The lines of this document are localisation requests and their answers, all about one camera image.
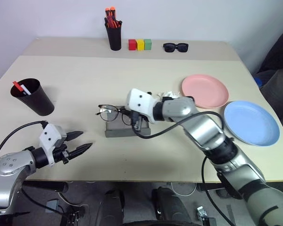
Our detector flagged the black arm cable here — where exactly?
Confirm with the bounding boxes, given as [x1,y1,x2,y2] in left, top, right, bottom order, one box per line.
[131,110,234,226]
[0,121,48,165]

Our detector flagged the pink plate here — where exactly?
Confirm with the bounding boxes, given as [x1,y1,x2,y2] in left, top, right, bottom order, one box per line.
[181,74,229,109]

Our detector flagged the wide black plastic cup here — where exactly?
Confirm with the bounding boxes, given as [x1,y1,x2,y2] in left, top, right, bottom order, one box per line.
[10,78,55,117]

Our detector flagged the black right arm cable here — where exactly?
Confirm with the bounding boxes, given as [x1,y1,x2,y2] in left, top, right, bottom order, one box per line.
[131,110,234,226]

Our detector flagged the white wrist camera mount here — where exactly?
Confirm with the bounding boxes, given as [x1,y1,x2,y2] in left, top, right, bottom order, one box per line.
[125,88,158,124]
[38,123,63,167]

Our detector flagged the silver metal clamp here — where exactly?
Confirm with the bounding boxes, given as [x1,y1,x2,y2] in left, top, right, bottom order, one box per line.
[196,206,208,222]

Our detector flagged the black sunglasses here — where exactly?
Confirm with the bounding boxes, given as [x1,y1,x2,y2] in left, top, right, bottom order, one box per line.
[163,42,189,54]

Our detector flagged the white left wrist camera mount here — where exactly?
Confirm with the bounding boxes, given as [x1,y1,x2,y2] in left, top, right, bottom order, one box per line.
[38,123,63,167]

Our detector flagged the crumpled white tissue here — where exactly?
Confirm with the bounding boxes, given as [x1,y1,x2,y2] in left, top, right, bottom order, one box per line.
[155,90,181,99]

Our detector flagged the tall narrow black cup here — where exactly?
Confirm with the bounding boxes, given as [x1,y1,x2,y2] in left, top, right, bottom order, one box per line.
[105,20,123,51]

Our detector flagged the grey glasses case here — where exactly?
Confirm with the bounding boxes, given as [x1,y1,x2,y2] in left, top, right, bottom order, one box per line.
[104,106,152,138]

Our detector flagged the dark fabric chair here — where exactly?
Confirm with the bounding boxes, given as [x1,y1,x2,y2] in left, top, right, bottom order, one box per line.
[254,23,283,124]

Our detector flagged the blue plate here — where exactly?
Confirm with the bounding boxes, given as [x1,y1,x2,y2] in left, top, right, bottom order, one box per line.
[223,100,281,147]

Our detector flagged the dark rounded shape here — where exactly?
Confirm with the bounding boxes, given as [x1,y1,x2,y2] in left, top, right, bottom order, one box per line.
[100,187,126,226]
[151,186,188,226]

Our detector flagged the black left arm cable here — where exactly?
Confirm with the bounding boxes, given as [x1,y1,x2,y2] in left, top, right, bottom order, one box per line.
[0,121,48,165]

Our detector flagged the black thin-frame clear glasses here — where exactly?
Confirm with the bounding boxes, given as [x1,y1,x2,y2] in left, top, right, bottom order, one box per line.
[95,104,134,126]

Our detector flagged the red marker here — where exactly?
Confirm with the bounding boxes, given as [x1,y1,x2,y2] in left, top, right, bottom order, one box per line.
[12,81,25,94]

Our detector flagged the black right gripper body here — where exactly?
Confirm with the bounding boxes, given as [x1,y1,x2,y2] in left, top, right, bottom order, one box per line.
[131,110,149,136]

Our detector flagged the small grey box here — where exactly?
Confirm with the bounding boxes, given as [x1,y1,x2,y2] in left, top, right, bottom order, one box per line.
[46,199,60,210]

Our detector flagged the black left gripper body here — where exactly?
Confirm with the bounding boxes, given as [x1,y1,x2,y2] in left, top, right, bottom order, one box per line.
[52,132,71,165]

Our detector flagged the white marker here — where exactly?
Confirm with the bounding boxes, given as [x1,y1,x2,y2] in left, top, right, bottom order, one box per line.
[20,85,32,96]

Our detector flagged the white floor cable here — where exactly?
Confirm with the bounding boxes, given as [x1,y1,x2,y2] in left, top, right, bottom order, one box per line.
[171,182,197,196]

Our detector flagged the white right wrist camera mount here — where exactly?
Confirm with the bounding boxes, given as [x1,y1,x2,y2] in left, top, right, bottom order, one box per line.
[125,88,158,124]

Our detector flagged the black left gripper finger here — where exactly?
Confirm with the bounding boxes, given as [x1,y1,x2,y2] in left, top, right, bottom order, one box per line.
[67,142,93,161]
[67,130,84,142]

